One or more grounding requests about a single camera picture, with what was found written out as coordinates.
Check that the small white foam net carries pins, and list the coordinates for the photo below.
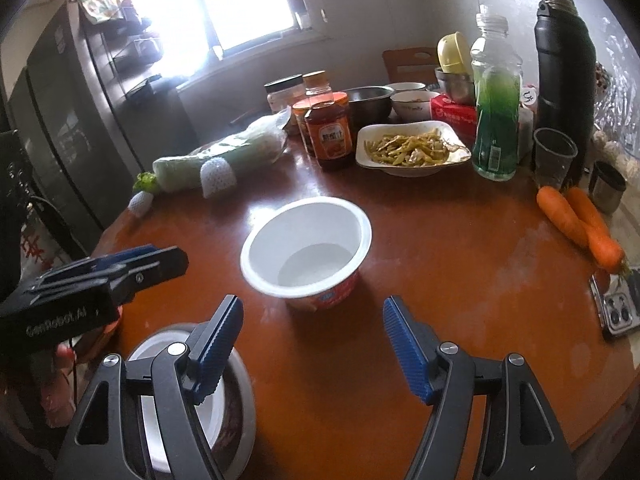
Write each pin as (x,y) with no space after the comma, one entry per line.
(140,205)

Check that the crinkled clear plastic bag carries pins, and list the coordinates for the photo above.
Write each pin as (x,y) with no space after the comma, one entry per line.
(622,85)

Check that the steel mixing bowl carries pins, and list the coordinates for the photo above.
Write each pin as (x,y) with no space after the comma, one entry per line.
(365,102)

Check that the white ceramic bowl with food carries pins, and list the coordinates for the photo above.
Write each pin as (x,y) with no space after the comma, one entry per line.
(415,105)

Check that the red tissue packet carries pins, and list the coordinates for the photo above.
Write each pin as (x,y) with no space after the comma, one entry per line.
(452,115)

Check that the plate of stir-fried food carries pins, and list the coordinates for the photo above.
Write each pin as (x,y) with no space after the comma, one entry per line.
(410,150)

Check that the bright window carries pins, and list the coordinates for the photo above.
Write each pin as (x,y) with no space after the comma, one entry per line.
(245,0)

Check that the grey refrigerator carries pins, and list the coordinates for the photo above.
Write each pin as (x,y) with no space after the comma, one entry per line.
(75,125)

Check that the smartphone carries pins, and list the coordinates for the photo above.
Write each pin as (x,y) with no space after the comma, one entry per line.
(617,310)

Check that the black thermos flask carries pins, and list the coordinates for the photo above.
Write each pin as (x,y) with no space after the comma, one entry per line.
(565,80)

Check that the green lettuce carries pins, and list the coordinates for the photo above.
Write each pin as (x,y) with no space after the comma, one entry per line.
(146,182)

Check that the person's left hand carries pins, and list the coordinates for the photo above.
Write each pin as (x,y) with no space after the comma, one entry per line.
(57,385)

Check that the orange carrot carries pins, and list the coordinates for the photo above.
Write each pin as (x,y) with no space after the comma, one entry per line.
(560,212)
(602,242)

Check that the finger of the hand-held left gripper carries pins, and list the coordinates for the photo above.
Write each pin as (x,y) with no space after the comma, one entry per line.
(125,254)
(155,267)

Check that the colourful patterned cloth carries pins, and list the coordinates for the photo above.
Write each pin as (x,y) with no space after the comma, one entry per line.
(102,7)

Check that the dark steel mug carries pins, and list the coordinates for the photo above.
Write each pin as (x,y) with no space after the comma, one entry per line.
(606,187)

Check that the white foam net sleeve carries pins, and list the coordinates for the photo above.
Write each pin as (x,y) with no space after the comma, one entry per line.
(217,176)

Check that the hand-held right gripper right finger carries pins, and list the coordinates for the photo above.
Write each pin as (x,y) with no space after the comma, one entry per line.
(407,350)

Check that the wooden chair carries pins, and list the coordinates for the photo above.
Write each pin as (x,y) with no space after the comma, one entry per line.
(410,62)

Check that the clear plastic cup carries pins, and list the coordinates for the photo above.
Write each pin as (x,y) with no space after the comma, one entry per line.
(552,160)

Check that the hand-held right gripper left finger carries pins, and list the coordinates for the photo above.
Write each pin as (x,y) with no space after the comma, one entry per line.
(215,350)

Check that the wrapped napa cabbage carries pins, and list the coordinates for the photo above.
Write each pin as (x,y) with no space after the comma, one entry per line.
(225,152)

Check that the large steel bowl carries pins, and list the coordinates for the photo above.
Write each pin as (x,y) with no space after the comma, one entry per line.
(244,410)

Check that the red sauce bottle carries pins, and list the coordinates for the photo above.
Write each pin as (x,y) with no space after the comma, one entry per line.
(327,137)

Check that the black-lidded plastic jar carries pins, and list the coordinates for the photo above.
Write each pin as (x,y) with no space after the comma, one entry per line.
(282,97)

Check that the green drink bottle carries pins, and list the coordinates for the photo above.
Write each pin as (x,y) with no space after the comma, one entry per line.
(495,125)

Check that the steel cup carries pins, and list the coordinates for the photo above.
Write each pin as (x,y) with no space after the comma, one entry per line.
(457,87)

